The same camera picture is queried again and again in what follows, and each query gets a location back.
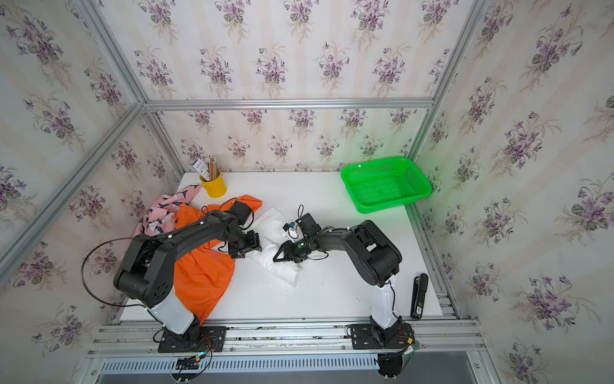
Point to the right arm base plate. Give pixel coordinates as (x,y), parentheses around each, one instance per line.
(370,336)

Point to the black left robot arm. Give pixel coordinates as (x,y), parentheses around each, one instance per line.
(146,273)

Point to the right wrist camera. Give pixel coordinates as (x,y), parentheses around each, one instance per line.
(290,229)

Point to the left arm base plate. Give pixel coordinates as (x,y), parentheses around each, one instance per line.
(196,339)

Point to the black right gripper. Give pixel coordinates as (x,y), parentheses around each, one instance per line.
(287,248)

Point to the yellow pencil cup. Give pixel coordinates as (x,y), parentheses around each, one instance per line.
(215,188)

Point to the white shorts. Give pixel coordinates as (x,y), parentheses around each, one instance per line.
(269,226)

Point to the wooden pencils bundle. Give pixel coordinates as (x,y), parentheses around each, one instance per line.
(212,165)

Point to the green plastic basket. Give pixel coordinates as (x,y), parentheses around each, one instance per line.
(385,183)

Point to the pink patterned garment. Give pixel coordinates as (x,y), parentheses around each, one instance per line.
(163,215)

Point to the orange cloth garment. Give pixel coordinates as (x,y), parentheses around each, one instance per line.
(201,278)

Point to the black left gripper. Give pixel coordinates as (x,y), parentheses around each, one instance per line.
(254,242)

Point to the black stapler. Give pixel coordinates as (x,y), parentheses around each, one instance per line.
(420,288)

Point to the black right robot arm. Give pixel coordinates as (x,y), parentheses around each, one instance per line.
(376,259)

